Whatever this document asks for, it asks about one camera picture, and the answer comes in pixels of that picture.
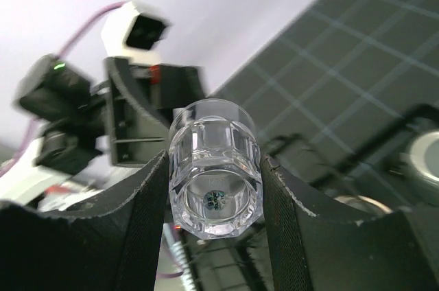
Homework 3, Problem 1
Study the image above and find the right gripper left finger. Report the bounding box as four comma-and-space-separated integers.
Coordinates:
1, 152, 169, 290

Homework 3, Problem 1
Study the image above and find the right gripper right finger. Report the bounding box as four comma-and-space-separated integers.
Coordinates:
261, 155, 438, 290

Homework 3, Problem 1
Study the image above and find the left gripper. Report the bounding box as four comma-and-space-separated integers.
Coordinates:
104, 57, 206, 167

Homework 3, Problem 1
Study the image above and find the grey green mug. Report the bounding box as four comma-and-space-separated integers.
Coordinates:
401, 130, 438, 186

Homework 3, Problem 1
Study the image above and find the small clear plastic cup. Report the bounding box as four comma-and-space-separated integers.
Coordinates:
168, 98, 263, 240

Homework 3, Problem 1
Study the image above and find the black red skull mug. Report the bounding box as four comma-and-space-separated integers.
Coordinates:
335, 195, 393, 216

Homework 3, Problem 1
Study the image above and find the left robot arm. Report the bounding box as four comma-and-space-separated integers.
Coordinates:
1, 55, 205, 205

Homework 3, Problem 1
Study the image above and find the black grid mat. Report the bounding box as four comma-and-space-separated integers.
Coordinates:
209, 0, 439, 209

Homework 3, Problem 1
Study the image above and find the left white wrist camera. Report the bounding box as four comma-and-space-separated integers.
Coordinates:
101, 1, 170, 66

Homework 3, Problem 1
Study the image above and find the black wire dish rack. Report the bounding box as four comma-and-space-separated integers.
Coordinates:
182, 104, 438, 290

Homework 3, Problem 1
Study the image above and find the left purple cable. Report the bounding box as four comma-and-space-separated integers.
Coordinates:
0, 1, 126, 178

